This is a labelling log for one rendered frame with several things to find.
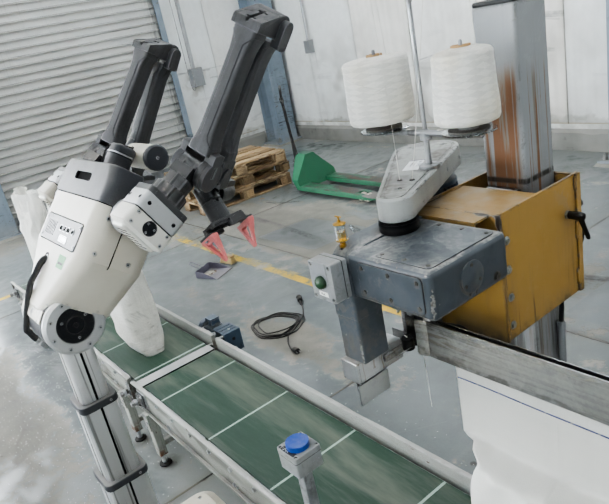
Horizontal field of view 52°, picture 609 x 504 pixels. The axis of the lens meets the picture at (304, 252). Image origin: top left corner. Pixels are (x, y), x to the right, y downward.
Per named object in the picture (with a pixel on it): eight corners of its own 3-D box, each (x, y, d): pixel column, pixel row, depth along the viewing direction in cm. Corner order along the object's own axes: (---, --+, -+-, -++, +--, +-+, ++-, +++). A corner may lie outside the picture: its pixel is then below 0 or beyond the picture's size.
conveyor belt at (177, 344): (22, 295, 466) (18, 284, 463) (72, 275, 487) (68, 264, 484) (143, 397, 295) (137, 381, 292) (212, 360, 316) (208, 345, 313)
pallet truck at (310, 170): (277, 190, 724) (255, 90, 684) (312, 176, 753) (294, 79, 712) (372, 205, 601) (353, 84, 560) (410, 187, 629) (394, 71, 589)
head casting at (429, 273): (343, 356, 144) (320, 238, 134) (414, 312, 157) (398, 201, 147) (444, 401, 121) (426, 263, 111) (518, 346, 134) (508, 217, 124)
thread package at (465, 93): (420, 131, 137) (410, 53, 132) (461, 115, 145) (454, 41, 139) (475, 132, 126) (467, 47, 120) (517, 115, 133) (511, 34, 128)
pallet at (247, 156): (166, 183, 736) (163, 172, 731) (252, 155, 793) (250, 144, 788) (195, 191, 670) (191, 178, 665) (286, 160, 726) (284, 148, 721)
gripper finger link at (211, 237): (247, 248, 158) (228, 217, 158) (225, 259, 154) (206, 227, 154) (236, 257, 163) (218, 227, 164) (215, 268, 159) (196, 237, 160)
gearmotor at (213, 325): (194, 343, 341) (187, 319, 336) (217, 331, 349) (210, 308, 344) (222, 359, 318) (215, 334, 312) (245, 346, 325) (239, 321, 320)
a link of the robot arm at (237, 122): (247, 2, 142) (286, 21, 139) (260, 6, 147) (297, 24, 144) (189, 170, 159) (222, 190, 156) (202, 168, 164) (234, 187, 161)
